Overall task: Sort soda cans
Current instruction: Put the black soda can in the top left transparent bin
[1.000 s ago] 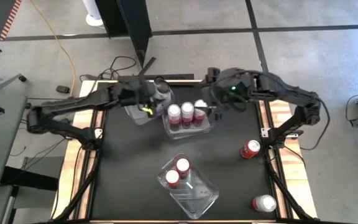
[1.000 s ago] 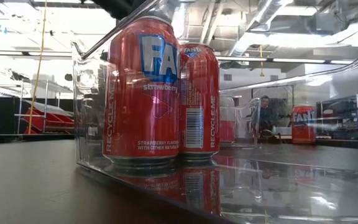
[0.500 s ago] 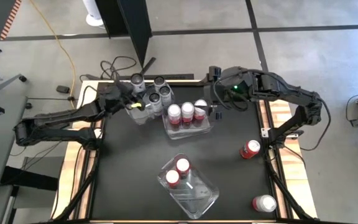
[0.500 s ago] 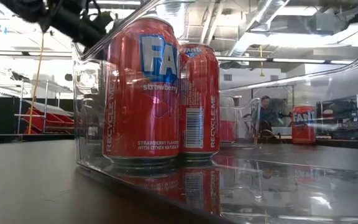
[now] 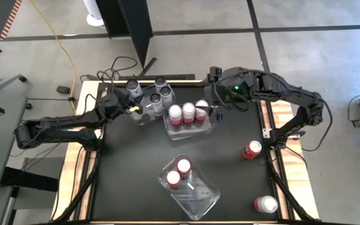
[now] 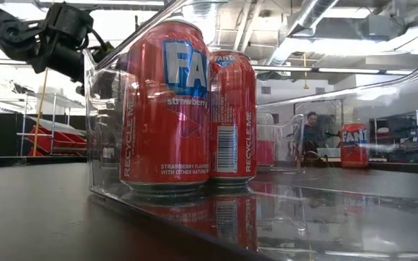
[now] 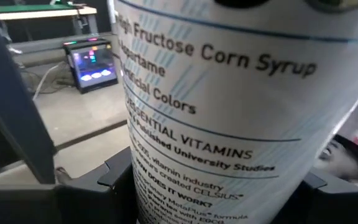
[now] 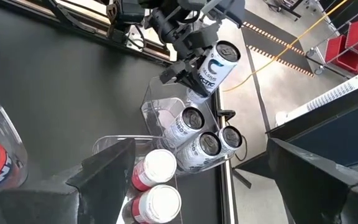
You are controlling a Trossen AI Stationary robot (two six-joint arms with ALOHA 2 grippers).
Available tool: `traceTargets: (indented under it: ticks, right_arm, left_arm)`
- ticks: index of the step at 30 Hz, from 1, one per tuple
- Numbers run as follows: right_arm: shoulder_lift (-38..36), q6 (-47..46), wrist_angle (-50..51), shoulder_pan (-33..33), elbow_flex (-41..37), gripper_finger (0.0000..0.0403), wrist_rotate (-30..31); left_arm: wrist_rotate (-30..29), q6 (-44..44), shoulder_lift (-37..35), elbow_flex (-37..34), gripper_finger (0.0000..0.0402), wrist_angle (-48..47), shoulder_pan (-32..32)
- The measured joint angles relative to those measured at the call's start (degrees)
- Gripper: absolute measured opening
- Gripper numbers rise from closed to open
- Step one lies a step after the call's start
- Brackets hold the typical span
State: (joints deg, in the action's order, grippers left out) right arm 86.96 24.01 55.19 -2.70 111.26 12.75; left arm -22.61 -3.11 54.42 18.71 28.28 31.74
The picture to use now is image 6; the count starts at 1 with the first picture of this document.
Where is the clear plastic bin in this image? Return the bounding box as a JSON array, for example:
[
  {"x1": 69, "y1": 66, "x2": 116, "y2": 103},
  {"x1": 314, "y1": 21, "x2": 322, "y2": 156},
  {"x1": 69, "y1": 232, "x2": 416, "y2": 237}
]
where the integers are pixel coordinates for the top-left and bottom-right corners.
[
  {"x1": 83, "y1": 0, "x2": 418, "y2": 261},
  {"x1": 255, "y1": 111, "x2": 306, "y2": 173}
]

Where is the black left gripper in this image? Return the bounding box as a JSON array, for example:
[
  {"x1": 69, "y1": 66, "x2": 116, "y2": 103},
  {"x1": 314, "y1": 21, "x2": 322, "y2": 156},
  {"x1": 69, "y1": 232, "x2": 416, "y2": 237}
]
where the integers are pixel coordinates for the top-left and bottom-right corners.
[{"x1": 30, "y1": 2, "x2": 126, "y2": 86}]

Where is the rack with red bins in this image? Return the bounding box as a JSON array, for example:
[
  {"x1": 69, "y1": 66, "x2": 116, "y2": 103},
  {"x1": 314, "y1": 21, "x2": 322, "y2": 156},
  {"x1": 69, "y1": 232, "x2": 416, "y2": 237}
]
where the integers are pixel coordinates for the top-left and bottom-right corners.
[{"x1": 16, "y1": 92, "x2": 89, "y2": 157}]

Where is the red Fanta strawberry can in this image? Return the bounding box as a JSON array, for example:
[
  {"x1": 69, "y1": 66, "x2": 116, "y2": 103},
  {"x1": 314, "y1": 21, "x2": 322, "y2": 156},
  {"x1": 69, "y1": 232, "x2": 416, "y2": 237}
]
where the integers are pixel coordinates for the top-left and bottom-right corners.
[
  {"x1": 120, "y1": 18, "x2": 212, "y2": 193},
  {"x1": 208, "y1": 49, "x2": 258, "y2": 186},
  {"x1": 340, "y1": 122, "x2": 370, "y2": 168}
]

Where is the white red sparkling water can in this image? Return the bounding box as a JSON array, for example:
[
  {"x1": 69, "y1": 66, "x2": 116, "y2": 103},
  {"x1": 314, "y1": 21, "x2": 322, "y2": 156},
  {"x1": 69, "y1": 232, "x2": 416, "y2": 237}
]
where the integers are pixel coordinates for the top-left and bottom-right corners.
[{"x1": 255, "y1": 112, "x2": 277, "y2": 168}]

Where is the yellow cable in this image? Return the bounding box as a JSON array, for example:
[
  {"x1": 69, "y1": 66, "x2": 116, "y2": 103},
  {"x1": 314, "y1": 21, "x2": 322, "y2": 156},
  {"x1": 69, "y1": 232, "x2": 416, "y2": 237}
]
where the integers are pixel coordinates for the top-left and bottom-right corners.
[{"x1": 33, "y1": 68, "x2": 49, "y2": 157}]

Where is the person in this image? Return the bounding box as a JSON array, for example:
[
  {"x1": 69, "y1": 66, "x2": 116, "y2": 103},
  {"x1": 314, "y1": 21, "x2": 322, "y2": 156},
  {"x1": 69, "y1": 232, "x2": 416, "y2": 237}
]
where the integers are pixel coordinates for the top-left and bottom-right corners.
[{"x1": 301, "y1": 111, "x2": 335, "y2": 160}]

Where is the white Celsius energy drink can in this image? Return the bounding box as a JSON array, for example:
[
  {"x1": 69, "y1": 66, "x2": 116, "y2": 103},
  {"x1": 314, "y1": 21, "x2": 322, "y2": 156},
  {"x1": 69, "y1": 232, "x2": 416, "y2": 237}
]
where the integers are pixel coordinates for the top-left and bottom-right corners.
[{"x1": 99, "y1": 99, "x2": 122, "y2": 167}]

